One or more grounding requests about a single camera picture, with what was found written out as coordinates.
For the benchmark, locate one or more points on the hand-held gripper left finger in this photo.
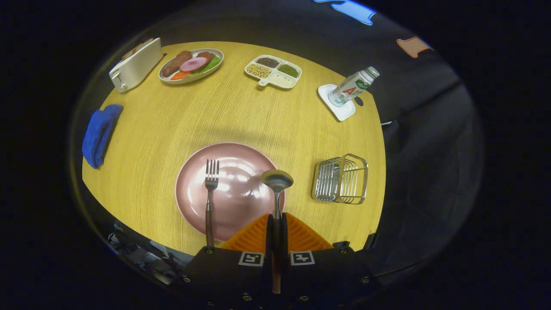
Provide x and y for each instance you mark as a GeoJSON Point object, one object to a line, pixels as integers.
{"type": "Point", "coordinates": [232, 275]}

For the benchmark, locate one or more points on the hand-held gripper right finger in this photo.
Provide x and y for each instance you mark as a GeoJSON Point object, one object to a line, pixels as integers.
{"type": "Point", "coordinates": [327, 275]}

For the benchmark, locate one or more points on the pink round plate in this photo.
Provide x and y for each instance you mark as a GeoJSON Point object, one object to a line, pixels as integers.
{"type": "Point", "coordinates": [241, 202]}

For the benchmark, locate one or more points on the white square coaster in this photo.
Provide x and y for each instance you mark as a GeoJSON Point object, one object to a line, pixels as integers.
{"type": "Point", "coordinates": [342, 113]}

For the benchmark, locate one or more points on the white plastic drink bottle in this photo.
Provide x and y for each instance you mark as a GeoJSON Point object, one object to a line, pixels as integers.
{"type": "Point", "coordinates": [351, 88]}

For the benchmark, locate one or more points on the blue cloth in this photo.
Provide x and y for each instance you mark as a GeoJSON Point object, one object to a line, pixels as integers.
{"type": "Point", "coordinates": [100, 133]}

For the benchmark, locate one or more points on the white divided dish of beans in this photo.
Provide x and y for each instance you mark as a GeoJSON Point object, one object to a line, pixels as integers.
{"type": "Point", "coordinates": [275, 73]}

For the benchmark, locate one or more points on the white oval plate of food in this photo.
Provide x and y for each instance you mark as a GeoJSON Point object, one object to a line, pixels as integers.
{"type": "Point", "coordinates": [191, 64]}

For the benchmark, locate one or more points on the white toaster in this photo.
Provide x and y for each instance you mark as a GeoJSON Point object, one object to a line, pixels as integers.
{"type": "Point", "coordinates": [137, 66]}

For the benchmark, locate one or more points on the brown toast slice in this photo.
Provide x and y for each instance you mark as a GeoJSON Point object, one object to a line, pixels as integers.
{"type": "Point", "coordinates": [144, 44]}
{"type": "Point", "coordinates": [129, 52]}

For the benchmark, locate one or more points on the black table bracket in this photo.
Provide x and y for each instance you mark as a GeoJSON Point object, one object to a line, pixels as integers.
{"type": "Point", "coordinates": [370, 241]}

